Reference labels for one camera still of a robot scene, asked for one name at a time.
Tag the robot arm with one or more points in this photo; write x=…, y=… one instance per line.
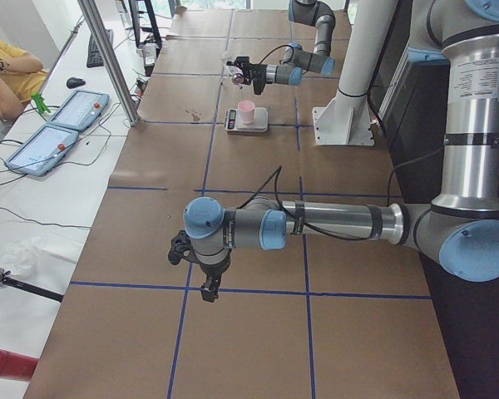
x=458, y=121
x=296, y=60

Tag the red cylinder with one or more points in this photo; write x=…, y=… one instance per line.
x=17, y=367

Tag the digital kitchen scale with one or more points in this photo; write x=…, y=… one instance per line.
x=236, y=122

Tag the person in yellow shirt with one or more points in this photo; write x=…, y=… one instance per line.
x=21, y=76

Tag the black keyboard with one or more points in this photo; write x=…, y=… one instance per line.
x=94, y=58

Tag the black computer mouse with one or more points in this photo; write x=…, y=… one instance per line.
x=74, y=82

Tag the pink paper cup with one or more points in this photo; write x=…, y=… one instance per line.
x=245, y=111

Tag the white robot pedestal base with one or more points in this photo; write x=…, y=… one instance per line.
x=346, y=120

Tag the teach pendant far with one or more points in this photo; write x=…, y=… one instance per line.
x=80, y=110

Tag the clear glass sauce bottle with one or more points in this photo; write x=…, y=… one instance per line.
x=236, y=76

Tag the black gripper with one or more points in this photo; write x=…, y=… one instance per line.
x=259, y=71
x=213, y=270

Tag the teach pendant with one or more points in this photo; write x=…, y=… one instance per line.
x=42, y=151
x=80, y=110

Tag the aluminium frame post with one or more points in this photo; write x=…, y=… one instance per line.
x=93, y=19

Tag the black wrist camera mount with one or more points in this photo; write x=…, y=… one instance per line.
x=181, y=249

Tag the teach pendant near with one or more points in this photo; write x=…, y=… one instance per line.
x=42, y=151

